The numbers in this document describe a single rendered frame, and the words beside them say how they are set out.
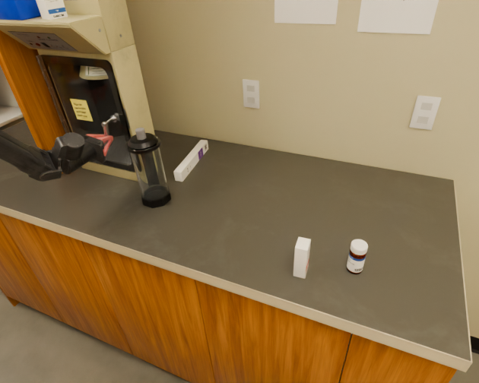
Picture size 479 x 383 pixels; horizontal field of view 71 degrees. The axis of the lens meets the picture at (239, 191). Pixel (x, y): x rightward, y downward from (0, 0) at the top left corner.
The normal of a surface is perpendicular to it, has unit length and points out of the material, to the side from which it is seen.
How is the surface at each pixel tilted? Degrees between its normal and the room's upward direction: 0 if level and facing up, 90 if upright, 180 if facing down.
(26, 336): 0
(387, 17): 90
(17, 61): 90
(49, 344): 0
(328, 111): 90
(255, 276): 0
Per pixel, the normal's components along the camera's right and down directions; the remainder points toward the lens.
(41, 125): 0.91, 0.20
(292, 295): -0.05, -0.80
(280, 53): -0.41, 0.55
